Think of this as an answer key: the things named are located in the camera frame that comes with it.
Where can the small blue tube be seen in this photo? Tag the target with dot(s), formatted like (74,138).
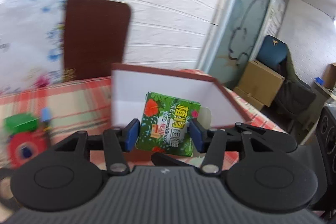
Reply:
(46,115)

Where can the green floral carton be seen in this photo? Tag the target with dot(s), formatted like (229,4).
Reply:
(168,121)

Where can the small blue bin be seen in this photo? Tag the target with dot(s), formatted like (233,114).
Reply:
(319,80)

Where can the red tape roll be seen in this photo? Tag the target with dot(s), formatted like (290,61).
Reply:
(18,146)

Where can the whiteboard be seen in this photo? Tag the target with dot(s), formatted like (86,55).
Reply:
(278,3)

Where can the large cardboard carton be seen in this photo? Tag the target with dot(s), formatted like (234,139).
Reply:
(262,82)

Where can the blue chair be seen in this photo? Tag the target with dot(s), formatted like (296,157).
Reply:
(273,52)

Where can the small cardboard carton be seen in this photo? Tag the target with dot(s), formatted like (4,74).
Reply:
(331,75)

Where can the white floral cloth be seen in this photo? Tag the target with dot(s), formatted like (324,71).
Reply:
(29,43)

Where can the flat cardboard carton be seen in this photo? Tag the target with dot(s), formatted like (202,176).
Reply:
(246,98)

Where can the black speaker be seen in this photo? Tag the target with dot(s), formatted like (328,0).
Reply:
(326,132)

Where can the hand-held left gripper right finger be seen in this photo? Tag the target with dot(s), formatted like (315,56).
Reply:
(195,137)

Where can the brown cardboard box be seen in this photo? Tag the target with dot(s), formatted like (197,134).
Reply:
(170,82)

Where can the red plaid blanket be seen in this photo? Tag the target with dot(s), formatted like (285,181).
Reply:
(78,100)

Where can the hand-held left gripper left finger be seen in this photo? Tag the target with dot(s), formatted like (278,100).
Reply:
(132,134)

